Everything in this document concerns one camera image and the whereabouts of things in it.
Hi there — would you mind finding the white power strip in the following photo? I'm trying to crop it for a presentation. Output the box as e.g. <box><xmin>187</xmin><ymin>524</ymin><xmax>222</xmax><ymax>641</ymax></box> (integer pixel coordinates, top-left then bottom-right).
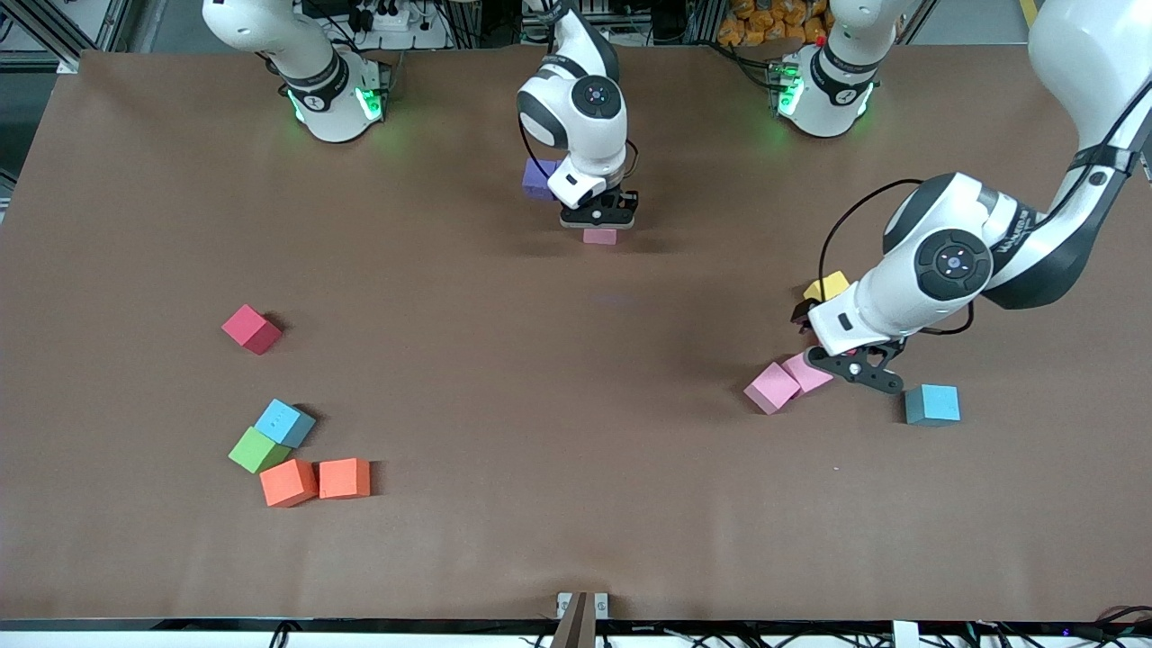
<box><xmin>346</xmin><ymin>0</ymin><xmax>451</xmax><ymax>50</ymax></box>

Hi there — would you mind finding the light cyan foam cube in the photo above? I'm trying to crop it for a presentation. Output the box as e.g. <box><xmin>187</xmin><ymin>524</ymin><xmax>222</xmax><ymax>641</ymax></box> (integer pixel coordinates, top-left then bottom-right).
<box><xmin>254</xmin><ymin>399</ymin><xmax>318</xmax><ymax>449</ymax></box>

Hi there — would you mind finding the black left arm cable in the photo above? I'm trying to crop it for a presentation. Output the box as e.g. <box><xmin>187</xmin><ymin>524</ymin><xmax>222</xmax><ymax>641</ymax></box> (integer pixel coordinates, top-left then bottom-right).
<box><xmin>817</xmin><ymin>177</ymin><xmax>923</xmax><ymax>284</ymax></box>

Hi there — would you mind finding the green foam cube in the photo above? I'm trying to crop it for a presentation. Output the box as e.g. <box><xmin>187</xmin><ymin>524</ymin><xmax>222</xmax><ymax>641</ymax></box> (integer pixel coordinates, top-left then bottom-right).
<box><xmin>228</xmin><ymin>426</ymin><xmax>292</xmax><ymax>475</ymax></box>

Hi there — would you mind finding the purple foam cube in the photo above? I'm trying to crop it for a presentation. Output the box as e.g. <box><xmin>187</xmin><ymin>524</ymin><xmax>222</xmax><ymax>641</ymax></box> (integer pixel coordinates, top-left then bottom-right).
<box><xmin>522</xmin><ymin>158</ymin><xmax>559</xmax><ymax>201</ymax></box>

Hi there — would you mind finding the brown camera stand post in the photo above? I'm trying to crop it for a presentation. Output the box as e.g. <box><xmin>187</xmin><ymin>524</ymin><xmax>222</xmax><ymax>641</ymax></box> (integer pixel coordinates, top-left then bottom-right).
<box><xmin>551</xmin><ymin>591</ymin><xmax>598</xmax><ymax>648</ymax></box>

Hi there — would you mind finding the yellow foam cube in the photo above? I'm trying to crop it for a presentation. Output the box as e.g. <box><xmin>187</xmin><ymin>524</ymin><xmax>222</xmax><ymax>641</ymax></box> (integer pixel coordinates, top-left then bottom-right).
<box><xmin>803</xmin><ymin>270</ymin><xmax>851</xmax><ymax>304</ymax></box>

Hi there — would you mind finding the blue foam cube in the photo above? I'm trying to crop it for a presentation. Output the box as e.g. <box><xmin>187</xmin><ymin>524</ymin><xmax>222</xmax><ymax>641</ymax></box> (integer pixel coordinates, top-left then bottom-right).
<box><xmin>904</xmin><ymin>383</ymin><xmax>962</xmax><ymax>428</ymax></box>

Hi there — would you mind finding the pile of orange objects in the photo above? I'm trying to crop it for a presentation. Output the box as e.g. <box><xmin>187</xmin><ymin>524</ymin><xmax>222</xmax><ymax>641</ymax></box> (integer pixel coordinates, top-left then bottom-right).
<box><xmin>718</xmin><ymin>0</ymin><xmax>831</xmax><ymax>48</ymax></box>

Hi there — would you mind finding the aluminium frame profile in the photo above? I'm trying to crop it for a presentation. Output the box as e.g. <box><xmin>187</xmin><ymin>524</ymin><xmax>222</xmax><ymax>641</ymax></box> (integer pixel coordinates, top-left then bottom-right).
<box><xmin>54</xmin><ymin>0</ymin><xmax>140</xmax><ymax>73</ymax></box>

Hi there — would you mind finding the aluminium table edge rail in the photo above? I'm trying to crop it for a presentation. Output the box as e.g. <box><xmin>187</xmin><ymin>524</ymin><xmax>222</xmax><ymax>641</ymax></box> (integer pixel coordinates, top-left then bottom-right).
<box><xmin>1116</xmin><ymin>108</ymin><xmax>1152</xmax><ymax>181</ymax></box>

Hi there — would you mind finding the orange foam cube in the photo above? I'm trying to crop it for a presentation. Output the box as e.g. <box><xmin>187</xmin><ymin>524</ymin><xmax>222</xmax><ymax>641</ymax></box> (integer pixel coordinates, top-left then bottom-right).
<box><xmin>259</xmin><ymin>459</ymin><xmax>320</xmax><ymax>509</ymax></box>
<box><xmin>318</xmin><ymin>457</ymin><xmax>373</xmax><ymax>500</ymax></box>

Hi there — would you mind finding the brown table cover sheet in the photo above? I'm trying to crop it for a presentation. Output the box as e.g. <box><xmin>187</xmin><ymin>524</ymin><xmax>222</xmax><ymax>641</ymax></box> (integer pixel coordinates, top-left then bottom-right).
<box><xmin>0</xmin><ymin>43</ymin><xmax>1152</xmax><ymax>624</ymax></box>

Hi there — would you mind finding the red foam cube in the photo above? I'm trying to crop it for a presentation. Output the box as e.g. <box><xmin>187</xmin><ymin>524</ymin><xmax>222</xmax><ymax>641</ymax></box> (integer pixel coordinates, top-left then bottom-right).
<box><xmin>221</xmin><ymin>304</ymin><xmax>284</xmax><ymax>356</ymax></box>

